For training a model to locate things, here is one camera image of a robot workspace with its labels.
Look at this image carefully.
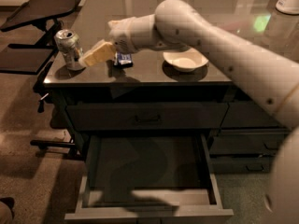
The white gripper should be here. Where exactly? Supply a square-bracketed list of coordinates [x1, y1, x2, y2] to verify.
[78, 15, 165, 67]

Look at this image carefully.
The silver green 7up can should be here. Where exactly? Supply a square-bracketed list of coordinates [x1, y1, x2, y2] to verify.
[54, 29, 84, 71]

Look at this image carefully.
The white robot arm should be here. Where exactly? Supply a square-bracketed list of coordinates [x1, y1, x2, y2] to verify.
[79, 0, 299, 224]

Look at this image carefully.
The closed grey top drawer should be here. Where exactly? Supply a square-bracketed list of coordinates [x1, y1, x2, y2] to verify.
[66, 102, 228, 131]

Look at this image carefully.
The open grey middle drawer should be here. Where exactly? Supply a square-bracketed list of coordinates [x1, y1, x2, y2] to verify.
[64, 134, 234, 224]

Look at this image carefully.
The right top grey drawer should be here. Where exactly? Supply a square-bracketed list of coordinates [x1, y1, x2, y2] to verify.
[221, 101, 280, 128]

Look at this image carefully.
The right bottom grey drawer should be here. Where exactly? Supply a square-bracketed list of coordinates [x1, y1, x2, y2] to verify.
[210, 157, 273, 174]

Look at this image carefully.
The blue snack packet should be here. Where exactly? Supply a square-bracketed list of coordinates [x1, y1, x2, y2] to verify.
[114, 52, 134, 68]

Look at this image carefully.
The dark adjustable side stand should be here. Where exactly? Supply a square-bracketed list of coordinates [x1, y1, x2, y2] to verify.
[0, 0, 81, 76]

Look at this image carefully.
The white paper bowl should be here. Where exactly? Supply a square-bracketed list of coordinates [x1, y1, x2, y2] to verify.
[163, 49, 208, 73]

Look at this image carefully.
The white container with label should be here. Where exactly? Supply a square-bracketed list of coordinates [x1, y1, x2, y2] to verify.
[276, 0, 299, 15]

